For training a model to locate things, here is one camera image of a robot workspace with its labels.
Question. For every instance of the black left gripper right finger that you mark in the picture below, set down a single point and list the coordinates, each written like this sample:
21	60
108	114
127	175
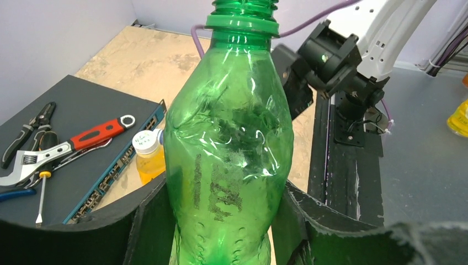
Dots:
305	231

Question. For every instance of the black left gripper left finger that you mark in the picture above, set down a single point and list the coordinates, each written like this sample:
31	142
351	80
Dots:
135	229

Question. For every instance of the orange juice bottle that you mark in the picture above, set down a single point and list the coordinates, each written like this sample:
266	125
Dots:
150	160

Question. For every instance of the green plastic bottle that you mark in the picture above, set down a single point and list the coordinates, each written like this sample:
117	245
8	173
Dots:
228	142

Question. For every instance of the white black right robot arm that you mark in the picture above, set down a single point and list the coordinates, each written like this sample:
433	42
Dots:
352	50

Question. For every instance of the yellow bottle in background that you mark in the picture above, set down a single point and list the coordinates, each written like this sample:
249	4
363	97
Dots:
457	122

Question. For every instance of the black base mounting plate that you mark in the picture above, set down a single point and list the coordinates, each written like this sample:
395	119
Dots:
345	178

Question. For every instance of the yellow collar screwdriver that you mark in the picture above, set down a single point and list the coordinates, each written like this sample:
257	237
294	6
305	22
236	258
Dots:
48	140

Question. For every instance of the dark grey network switch box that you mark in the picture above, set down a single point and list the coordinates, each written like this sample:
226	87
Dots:
80	179

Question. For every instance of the silver adjustable wrench red handle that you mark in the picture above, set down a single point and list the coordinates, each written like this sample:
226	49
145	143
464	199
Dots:
28	162

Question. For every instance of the blue handled pliers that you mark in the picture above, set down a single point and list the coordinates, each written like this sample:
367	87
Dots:
16	193

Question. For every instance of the black handled pliers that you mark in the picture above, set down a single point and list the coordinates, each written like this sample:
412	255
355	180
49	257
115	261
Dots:
40	123

